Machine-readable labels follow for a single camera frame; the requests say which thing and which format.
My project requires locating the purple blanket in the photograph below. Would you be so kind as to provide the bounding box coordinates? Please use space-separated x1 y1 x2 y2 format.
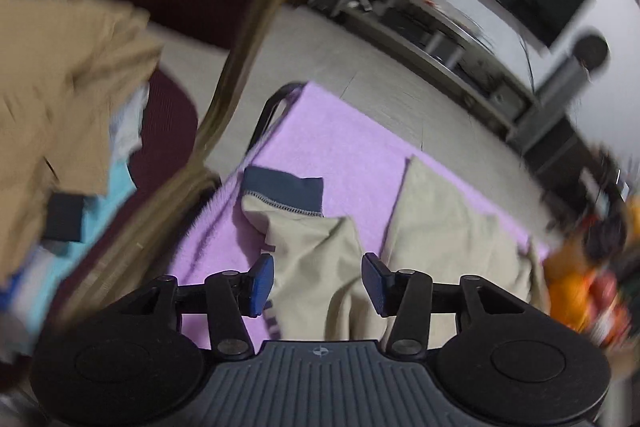
167 81 551 353

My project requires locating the dark wooden cabinet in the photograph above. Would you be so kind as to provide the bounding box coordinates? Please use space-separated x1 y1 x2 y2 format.
520 116 603 204

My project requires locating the beige shirt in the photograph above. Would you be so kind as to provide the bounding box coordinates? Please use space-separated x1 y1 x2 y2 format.
241 155 551 344

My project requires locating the wooden chair with maroon cushion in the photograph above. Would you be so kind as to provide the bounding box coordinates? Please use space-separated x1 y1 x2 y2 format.
0 0 353 388

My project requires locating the orange toy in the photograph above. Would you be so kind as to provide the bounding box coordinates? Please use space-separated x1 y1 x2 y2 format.
582 197 640 353

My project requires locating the orange in net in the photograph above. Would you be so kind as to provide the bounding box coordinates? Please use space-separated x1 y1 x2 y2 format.
544 237 608 334

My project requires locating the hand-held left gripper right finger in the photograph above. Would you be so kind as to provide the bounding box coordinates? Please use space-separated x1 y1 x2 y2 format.
361 252 521 358

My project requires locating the light blue garment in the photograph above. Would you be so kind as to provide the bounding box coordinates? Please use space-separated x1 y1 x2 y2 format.
20 159 140 333

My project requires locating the round black speaker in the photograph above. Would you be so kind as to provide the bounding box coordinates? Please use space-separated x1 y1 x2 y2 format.
572 33 611 70

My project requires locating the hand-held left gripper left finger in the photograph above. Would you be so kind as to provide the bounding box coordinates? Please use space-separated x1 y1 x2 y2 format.
130 253 275 356

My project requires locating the tan garment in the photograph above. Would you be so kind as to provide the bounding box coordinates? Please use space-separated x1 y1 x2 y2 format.
0 0 163 288

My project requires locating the grey television stand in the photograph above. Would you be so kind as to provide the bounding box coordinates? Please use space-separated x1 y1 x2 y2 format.
307 0 542 142

